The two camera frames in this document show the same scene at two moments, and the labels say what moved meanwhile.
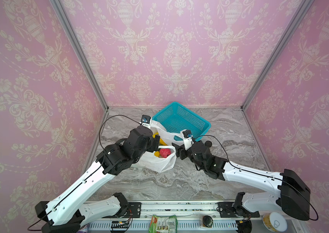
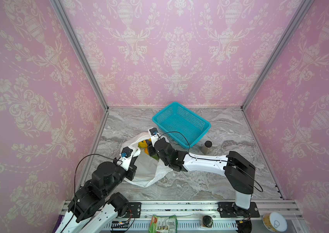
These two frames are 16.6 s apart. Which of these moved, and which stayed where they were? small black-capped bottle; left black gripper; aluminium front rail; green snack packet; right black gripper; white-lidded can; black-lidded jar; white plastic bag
Moved: left black gripper; right black gripper; white plastic bag
Stayed: small black-capped bottle; green snack packet; aluminium front rail; black-lidded jar; white-lidded can
